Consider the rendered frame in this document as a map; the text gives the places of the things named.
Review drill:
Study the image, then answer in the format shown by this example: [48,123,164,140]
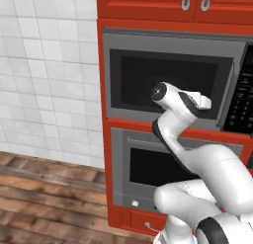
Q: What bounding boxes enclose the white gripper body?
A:
[190,92,212,111]

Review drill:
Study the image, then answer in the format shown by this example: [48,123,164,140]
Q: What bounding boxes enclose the grey microwave oven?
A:
[102,27,253,136]

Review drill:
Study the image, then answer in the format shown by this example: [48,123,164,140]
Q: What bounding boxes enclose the grey microwave door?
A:
[103,32,247,131]

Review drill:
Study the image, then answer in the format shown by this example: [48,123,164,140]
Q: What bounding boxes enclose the grey oven door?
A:
[111,127,245,213]

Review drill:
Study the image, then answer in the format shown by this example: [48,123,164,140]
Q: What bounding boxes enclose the red cupboard door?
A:
[96,0,199,24]
[193,0,253,26]

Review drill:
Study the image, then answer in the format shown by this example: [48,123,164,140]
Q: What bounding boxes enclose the grey built-in oven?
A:
[110,127,253,220]

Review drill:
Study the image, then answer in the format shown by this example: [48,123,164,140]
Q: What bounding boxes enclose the red drawer front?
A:
[128,209,168,235]

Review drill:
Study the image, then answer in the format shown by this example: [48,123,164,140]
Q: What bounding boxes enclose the grey oven door handle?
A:
[126,136,244,154]

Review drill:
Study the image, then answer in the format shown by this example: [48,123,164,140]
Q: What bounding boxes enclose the red cupboard frame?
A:
[96,0,253,238]

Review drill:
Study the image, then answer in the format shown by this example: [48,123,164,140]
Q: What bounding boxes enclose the silver drawer handle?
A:
[143,221,161,233]

